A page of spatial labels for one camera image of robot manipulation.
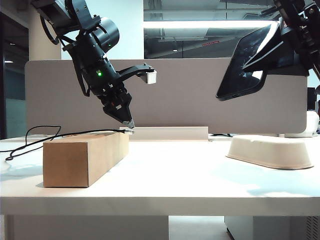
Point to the dark office monitor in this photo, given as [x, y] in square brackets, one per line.
[312, 98]

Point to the grey fabric desk divider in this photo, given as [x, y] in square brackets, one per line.
[180, 105]

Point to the white rounded device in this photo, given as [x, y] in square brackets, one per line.
[312, 125]

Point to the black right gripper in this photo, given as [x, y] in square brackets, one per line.
[295, 37]

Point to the white pulp tray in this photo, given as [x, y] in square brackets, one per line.
[270, 152]

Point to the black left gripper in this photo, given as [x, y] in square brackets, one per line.
[115, 97]

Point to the black ceiling spotlight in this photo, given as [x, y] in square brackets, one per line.
[175, 50]

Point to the long brown cardboard box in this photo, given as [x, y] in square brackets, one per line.
[67, 165]

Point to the white desk support panel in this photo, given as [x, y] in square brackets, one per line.
[87, 228]

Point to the red lit ceiling sign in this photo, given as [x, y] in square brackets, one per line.
[211, 43]

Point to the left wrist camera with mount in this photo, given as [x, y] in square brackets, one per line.
[150, 77]

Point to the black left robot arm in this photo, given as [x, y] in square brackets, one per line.
[105, 32]

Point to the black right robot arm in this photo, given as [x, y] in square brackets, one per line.
[307, 15]

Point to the black smartphone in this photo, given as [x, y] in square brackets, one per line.
[240, 72]

